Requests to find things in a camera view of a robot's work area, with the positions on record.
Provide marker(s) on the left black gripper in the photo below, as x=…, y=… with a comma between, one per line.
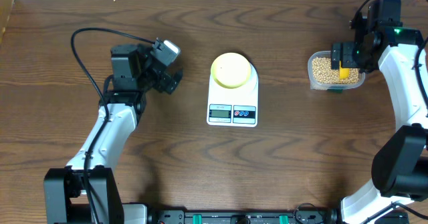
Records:
x=167, y=84

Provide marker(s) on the white digital kitchen scale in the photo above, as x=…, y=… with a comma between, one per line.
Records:
x=234, y=107

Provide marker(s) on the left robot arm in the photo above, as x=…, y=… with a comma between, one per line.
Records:
x=85, y=191

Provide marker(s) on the yellow measuring scoop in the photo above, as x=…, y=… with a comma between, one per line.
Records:
x=344, y=73

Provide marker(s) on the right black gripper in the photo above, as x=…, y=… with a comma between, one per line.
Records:
x=346, y=49

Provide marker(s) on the clear plastic container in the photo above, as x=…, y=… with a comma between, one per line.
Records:
x=315, y=85

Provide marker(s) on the soybeans in container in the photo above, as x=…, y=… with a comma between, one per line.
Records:
x=323, y=72

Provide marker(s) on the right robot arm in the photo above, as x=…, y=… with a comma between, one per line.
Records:
x=399, y=170

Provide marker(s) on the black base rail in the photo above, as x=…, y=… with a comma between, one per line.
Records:
x=305, y=216

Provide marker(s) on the yellow plastic bowl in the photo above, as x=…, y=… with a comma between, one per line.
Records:
x=231, y=70

